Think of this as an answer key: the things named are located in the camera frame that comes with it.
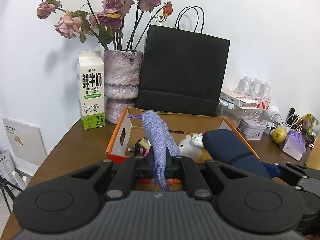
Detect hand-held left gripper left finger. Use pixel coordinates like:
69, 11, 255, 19
70, 155, 154, 199

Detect white printed tin box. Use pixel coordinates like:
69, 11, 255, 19
237, 118, 267, 141

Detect black paper bag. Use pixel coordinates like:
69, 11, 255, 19
135, 6, 231, 118

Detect dried rose bouquet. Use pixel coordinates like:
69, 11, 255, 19
36, 0, 174, 52

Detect black tripod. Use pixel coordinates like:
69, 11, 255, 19
0, 174, 13, 213

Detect clear water bottle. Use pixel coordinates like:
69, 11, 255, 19
260, 81, 273, 109
235, 75, 252, 98
250, 78, 263, 103

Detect red orange cardboard box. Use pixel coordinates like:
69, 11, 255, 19
105, 107, 261, 184

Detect green yellow snack packet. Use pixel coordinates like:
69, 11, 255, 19
301, 113, 320, 136

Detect white cable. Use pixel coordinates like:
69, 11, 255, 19
269, 113, 303, 133

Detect white green milk carton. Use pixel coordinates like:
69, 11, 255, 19
76, 50, 106, 131

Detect yellow green apple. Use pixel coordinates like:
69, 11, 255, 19
272, 127, 288, 143

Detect navy zipper case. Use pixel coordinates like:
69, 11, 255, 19
202, 129, 273, 181

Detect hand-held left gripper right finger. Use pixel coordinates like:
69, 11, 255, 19
164, 155, 253, 199

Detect white board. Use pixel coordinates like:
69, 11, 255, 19
2, 117, 48, 167

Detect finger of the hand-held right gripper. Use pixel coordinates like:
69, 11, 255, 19
261, 162, 320, 187

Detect flat white cardboard box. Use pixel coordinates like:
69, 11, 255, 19
220, 89, 259, 107

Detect purple mottled vase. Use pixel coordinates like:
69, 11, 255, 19
103, 49, 144, 124

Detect white yellow plush sheep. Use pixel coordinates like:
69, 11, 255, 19
178, 134, 213, 162

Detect clear container of seeds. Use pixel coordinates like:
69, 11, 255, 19
216, 99, 244, 128

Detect purple plastic bag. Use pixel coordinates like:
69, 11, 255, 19
282, 130, 307, 161

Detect small white fan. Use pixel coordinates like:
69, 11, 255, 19
266, 105, 280, 128

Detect purple knitted pouch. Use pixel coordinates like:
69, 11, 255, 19
127, 110, 182, 192

